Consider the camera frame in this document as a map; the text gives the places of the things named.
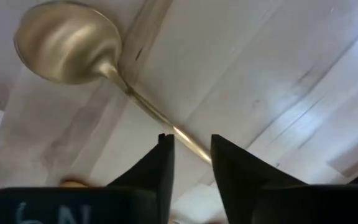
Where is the wooden spoon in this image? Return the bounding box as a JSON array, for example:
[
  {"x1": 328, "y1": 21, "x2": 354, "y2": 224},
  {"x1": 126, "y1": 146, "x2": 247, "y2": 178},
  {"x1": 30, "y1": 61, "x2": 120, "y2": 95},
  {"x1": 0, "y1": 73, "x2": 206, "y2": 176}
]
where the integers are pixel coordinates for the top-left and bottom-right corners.
[{"x1": 13, "y1": 0, "x2": 213, "y2": 166}]

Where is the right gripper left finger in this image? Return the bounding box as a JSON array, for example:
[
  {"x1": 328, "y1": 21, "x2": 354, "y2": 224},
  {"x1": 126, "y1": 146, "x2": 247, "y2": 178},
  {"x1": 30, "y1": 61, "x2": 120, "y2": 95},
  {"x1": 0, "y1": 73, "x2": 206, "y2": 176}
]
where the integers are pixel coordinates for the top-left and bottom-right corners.
[{"x1": 0, "y1": 133, "x2": 175, "y2": 224}]

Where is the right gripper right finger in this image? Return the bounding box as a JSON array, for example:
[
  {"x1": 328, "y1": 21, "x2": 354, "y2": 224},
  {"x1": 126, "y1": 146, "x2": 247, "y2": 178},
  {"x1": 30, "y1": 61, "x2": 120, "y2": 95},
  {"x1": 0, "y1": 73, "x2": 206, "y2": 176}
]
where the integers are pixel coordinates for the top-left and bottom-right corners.
[{"x1": 210, "y1": 134, "x2": 358, "y2": 224}]

